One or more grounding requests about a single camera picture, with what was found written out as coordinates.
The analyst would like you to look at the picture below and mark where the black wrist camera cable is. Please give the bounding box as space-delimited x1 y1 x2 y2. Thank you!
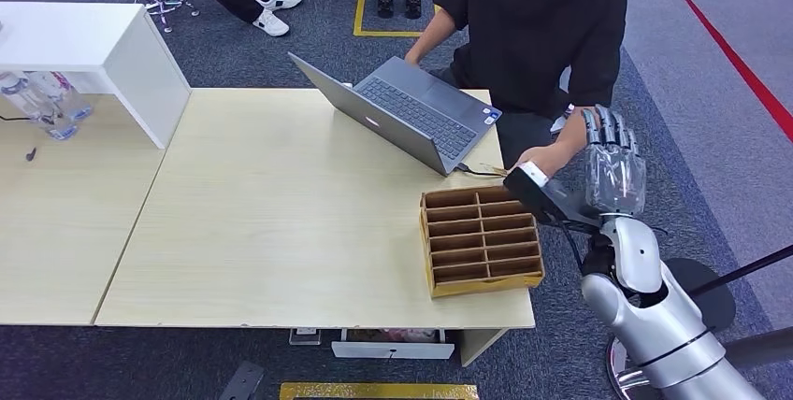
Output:
550 214 588 273

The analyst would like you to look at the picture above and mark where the white desk shelf riser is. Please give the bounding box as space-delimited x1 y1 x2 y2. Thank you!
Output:
0 2 192 150

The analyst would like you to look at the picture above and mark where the clear plastic water bottle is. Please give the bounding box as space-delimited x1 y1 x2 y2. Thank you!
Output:
0 72 79 142
27 70 94 123

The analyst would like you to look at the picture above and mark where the black laptop cable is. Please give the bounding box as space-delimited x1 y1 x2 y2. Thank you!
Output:
456 164 506 179

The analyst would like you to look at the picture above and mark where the thin black cable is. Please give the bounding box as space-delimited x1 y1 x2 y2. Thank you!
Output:
0 114 57 126

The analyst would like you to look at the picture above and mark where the dark grey plate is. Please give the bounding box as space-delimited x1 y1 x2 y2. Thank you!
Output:
216 360 266 400

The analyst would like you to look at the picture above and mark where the white power socket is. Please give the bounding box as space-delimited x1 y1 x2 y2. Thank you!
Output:
288 327 324 347

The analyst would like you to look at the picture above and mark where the yellow floor tape frame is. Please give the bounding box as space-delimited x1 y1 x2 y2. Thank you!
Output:
353 0 442 39

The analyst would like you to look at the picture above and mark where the person's left hand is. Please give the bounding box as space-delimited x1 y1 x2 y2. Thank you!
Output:
512 143 569 179

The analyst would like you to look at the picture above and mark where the black wrist camera white box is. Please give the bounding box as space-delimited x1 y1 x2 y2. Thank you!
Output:
502 160 599 229

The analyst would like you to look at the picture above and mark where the chrome round base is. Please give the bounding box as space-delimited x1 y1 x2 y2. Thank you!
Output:
605 335 659 400

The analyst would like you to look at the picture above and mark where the clear plastic bag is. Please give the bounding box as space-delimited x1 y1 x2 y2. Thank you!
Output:
550 103 578 136

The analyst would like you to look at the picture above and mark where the white drawer box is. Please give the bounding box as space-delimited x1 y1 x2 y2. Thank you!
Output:
331 327 456 362

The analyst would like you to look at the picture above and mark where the grey open laptop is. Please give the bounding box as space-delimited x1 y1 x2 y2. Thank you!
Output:
287 51 503 178

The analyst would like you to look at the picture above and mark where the black stanchion pole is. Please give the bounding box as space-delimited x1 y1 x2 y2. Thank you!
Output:
688 244 793 298

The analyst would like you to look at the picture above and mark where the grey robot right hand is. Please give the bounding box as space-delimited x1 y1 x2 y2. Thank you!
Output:
579 105 647 217

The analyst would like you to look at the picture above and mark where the wooden slotted card organizer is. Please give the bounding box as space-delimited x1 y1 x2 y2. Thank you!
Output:
419 185 546 299

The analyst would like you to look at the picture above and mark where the grey metal pole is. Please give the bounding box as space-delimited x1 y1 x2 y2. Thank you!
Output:
723 326 793 370

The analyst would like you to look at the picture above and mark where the yellow floor mat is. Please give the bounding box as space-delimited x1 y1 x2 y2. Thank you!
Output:
280 382 480 400

